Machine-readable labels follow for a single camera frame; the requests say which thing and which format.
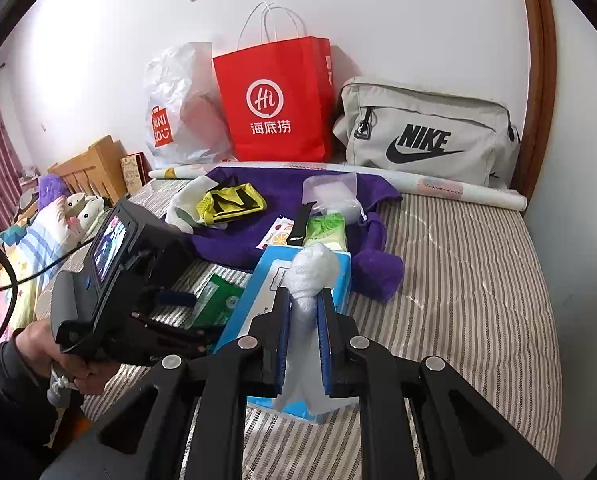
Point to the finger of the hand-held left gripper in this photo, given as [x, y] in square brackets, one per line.
[178, 297]
[178, 332]

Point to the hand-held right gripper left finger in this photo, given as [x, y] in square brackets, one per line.
[282, 360]

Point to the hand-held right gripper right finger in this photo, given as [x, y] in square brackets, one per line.
[324, 350]

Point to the blue and white tissue box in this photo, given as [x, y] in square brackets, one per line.
[263, 285]

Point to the purple towel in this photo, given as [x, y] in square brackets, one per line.
[238, 245]

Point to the white tissue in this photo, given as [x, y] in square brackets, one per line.
[311, 270]

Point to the person's left forearm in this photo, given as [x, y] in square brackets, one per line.
[8, 410]

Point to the person's left hand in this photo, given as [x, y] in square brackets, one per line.
[38, 345]

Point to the green flat packet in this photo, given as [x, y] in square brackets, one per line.
[223, 305]

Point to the white plush toy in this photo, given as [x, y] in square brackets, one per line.
[86, 215]

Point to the white and green cloth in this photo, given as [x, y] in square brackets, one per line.
[183, 210]

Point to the yellow and black cloth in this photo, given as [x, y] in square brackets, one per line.
[213, 212]

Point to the patterned cardboard box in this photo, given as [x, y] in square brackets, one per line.
[136, 172]

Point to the fruit print packet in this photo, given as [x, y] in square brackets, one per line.
[273, 235]

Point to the purple plush toy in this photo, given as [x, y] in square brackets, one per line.
[51, 190]

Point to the green tissue pack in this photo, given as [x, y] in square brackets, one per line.
[328, 230]

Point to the wooden headboard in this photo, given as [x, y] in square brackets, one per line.
[103, 160]

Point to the striped bed mattress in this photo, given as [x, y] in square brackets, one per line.
[478, 310]

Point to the white rolled paper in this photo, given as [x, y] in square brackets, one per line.
[428, 185]

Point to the white plastic shopping bag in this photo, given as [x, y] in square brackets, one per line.
[188, 85]

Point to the grey fabric bag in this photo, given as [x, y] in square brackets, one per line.
[478, 160]

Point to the red paper shopping bag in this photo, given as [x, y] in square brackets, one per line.
[278, 70]

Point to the brown wooden door frame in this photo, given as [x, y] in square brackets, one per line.
[538, 85]

